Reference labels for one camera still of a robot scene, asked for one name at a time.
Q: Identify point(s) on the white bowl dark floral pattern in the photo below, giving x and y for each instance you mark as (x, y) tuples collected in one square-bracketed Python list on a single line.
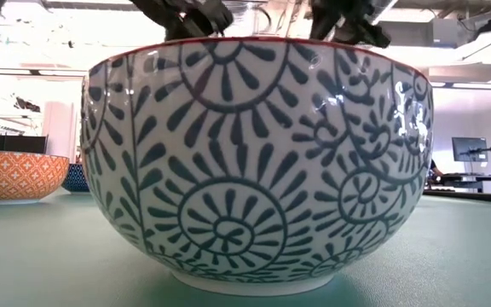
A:
[(245, 170)]

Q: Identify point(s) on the dark blue patterned bowl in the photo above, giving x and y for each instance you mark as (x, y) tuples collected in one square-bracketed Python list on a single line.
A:
[(76, 179)]

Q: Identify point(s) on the orange patterned bowl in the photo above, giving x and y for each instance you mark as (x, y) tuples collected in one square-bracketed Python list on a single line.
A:
[(15, 175)]

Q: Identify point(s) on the person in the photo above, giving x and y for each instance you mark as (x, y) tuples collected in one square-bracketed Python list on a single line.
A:
[(434, 172)]

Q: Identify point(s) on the black computer monitor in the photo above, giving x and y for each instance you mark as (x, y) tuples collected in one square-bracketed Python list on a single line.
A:
[(469, 149)]

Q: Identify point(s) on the background office desk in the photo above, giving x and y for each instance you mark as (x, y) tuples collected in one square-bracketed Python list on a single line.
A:
[(463, 179)]

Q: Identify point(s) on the black partition panel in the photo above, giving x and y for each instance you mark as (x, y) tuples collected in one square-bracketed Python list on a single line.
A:
[(11, 144)]

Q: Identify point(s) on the green table mat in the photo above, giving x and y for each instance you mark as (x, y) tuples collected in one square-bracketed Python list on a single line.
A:
[(36, 256)]

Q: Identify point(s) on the black aluminium table frame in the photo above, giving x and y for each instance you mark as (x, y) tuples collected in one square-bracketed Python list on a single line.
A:
[(484, 197)]

